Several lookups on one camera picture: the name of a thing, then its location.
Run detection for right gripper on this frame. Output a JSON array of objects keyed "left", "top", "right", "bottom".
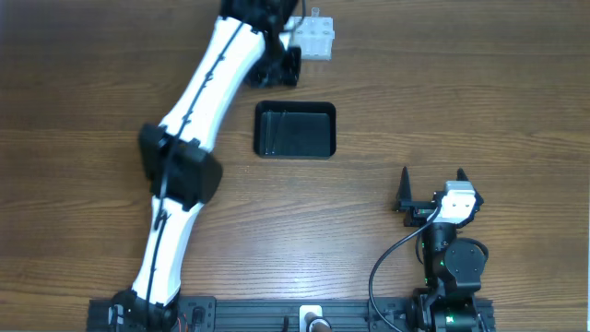
[{"left": 392, "top": 166, "right": 470, "bottom": 228}]

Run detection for black tray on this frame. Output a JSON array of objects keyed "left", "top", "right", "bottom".
[{"left": 253, "top": 100, "right": 337, "bottom": 160}]

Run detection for white test tube rack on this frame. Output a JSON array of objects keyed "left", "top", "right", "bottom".
[{"left": 281, "top": 15, "right": 336, "bottom": 62}]

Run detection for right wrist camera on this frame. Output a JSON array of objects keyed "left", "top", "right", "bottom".
[{"left": 431, "top": 180, "right": 478, "bottom": 226}]

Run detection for mounting rail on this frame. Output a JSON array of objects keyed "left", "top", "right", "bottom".
[{"left": 87, "top": 295, "right": 497, "bottom": 332}]

